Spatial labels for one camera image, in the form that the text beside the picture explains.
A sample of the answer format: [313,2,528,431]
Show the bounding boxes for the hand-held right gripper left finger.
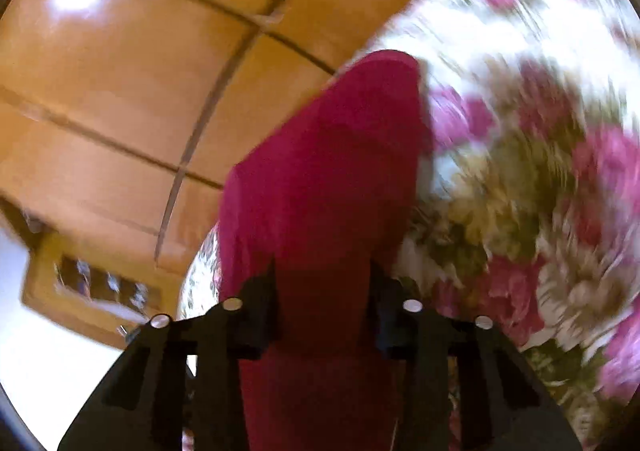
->
[57,258,277,451]

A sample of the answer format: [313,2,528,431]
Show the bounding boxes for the maroon long-sleeved shirt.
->
[216,49,435,451]

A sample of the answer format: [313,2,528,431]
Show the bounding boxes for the wooden shelf unit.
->
[20,226,176,349]

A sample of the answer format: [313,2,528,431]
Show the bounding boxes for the floral bed sheet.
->
[176,0,640,451]

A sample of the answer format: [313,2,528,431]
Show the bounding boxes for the wooden headboard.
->
[0,0,491,282]

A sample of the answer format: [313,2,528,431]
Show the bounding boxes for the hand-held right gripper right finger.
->
[371,263,583,451]

